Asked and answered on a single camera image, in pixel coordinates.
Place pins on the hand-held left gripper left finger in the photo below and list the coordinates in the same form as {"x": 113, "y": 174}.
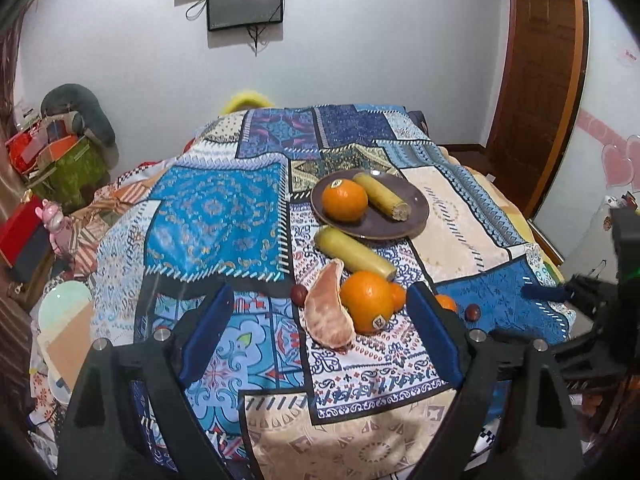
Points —
{"x": 207, "y": 330}

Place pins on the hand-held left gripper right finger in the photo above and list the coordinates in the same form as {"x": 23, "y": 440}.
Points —
{"x": 435, "y": 330}

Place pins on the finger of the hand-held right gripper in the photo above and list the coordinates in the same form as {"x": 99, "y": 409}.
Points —
{"x": 542, "y": 292}
{"x": 590, "y": 355}

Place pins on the small tangerine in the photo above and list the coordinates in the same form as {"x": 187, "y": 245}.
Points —
{"x": 398, "y": 297}
{"x": 446, "y": 303}

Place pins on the red jujube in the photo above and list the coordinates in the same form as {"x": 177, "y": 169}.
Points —
{"x": 473, "y": 312}
{"x": 299, "y": 294}

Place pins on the large orange with sticker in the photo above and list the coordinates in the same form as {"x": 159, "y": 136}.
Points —
{"x": 365, "y": 300}

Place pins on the peeled pomelo segment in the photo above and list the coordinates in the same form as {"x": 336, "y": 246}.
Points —
{"x": 325, "y": 310}

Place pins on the brown round plate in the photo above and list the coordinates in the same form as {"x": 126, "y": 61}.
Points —
{"x": 380, "y": 227}

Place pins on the patchwork printed blanket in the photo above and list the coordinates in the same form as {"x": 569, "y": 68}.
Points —
{"x": 215, "y": 210}

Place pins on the brown cardboard sheet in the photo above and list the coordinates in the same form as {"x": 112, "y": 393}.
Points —
{"x": 70, "y": 350}

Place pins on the yellow banana with cut end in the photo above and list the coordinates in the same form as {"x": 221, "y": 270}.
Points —
{"x": 380, "y": 195}

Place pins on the pale green round fan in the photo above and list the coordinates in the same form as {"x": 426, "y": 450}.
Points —
{"x": 65, "y": 297}

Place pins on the brown wooden door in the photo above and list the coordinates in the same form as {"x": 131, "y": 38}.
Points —
{"x": 540, "y": 85}

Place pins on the pink toy figure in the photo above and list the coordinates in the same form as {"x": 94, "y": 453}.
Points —
{"x": 60, "y": 230}

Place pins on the dark flat box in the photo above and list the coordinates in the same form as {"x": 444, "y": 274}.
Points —
{"x": 32, "y": 260}

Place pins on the dark grey pillow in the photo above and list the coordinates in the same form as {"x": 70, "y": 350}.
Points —
{"x": 420, "y": 120}

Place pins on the red box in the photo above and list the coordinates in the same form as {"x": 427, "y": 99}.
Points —
{"x": 20, "y": 230}

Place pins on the orange flat box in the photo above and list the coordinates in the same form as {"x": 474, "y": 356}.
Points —
{"x": 60, "y": 149}

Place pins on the grey cushion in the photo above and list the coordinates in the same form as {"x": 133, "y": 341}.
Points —
{"x": 95, "y": 120}

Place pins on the red gift bag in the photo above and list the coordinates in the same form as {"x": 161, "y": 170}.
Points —
{"x": 22, "y": 150}

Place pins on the striped curtain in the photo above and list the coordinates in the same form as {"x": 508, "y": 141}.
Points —
{"x": 7, "y": 70}

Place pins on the small black wall screen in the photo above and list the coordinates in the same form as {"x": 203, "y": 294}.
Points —
{"x": 245, "y": 2}

